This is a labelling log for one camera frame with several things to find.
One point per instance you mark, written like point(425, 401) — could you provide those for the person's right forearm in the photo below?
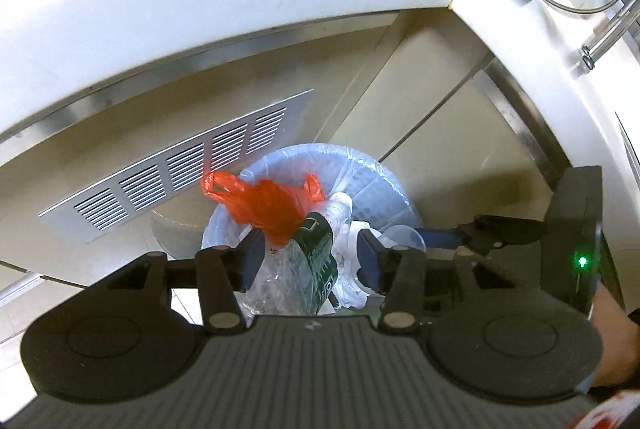
point(610, 339)

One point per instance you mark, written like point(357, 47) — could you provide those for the silver cabinet vent grille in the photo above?
point(150, 179)

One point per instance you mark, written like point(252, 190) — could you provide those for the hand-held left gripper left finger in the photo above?
point(252, 254)

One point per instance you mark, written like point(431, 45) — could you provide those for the blue trash bin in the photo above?
point(380, 189)

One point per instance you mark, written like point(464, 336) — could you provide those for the orange plastic bag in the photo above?
point(265, 209)

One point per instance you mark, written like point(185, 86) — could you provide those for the clear plastic lid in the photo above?
point(405, 236)

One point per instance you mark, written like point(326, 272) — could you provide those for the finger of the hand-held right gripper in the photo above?
point(440, 236)
point(515, 226)

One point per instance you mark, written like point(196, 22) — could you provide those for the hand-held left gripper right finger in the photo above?
point(367, 259)

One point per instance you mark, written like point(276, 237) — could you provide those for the plastic bottle green label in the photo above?
point(315, 254)

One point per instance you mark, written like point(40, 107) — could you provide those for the person's red white clothing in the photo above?
point(615, 414)

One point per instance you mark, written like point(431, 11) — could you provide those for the clear plastic bin liner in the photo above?
point(220, 229)

